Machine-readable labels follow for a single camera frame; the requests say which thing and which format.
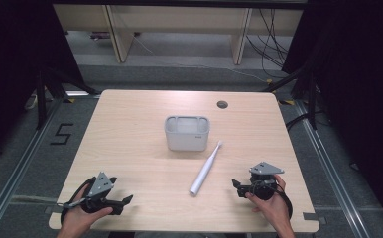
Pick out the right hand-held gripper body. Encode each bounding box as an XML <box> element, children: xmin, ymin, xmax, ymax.
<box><xmin>244</xmin><ymin>161</ymin><xmax>285</xmax><ymax>201</ymax></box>

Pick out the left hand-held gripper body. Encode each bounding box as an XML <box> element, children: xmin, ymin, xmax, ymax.
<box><xmin>62</xmin><ymin>171</ymin><xmax>124</xmax><ymax>216</ymax></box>

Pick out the white electric toothbrush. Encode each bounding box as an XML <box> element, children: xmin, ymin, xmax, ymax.
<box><xmin>189</xmin><ymin>140</ymin><xmax>224</xmax><ymax>197</ymax></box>

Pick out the grey toothbrush holder box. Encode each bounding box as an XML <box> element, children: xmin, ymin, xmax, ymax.
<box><xmin>164</xmin><ymin>114</ymin><xmax>211</xmax><ymax>153</ymax></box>

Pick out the person's right hand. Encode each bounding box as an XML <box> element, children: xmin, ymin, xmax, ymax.
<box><xmin>245</xmin><ymin>174</ymin><xmax>293</xmax><ymax>232</ymax></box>

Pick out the person's left hand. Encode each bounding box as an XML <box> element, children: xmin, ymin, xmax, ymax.
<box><xmin>60</xmin><ymin>183</ymin><xmax>114</xmax><ymax>236</ymax></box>

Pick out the grey tape patch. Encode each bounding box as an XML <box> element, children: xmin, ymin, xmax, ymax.
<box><xmin>302</xmin><ymin>212</ymin><xmax>328</xmax><ymax>226</ymax></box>
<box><xmin>44</xmin><ymin>205</ymin><xmax>64</xmax><ymax>216</ymax></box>

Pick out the black tape floor mark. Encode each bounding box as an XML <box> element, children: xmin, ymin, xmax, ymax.
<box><xmin>49</xmin><ymin>122</ymin><xmax>75</xmax><ymax>146</ymax></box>

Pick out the black metal stand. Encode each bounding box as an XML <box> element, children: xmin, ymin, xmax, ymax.
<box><xmin>35</xmin><ymin>64</ymin><xmax>100</xmax><ymax>131</ymax></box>
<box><xmin>262</xmin><ymin>64</ymin><xmax>320</xmax><ymax>131</ymax></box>

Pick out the black wrist strap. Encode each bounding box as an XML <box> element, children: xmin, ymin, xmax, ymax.
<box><xmin>274</xmin><ymin>183</ymin><xmax>294</xmax><ymax>220</ymax></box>
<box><xmin>60</xmin><ymin>176</ymin><xmax>97</xmax><ymax>226</ymax></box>

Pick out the metal floor rail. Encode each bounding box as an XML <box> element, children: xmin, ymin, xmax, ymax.
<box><xmin>0</xmin><ymin>97</ymin><xmax>66</xmax><ymax>238</ymax></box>
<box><xmin>294</xmin><ymin>98</ymin><xmax>374</xmax><ymax>238</ymax></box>

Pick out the beige floor cable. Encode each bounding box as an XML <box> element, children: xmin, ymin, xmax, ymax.
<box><xmin>0</xmin><ymin>193</ymin><xmax>59</xmax><ymax>203</ymax></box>

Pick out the bundle of black cables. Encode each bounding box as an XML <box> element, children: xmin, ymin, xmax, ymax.
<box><xmin>245</xmin><ymin>8</ymin><xmax>295</xmax><ymax>79</ymax></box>

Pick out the white desk frame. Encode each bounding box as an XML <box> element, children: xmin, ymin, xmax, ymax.
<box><xmin>53</xmin><ymin>3</ymin><xmax>305</xmax><ymax>65</ymax></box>

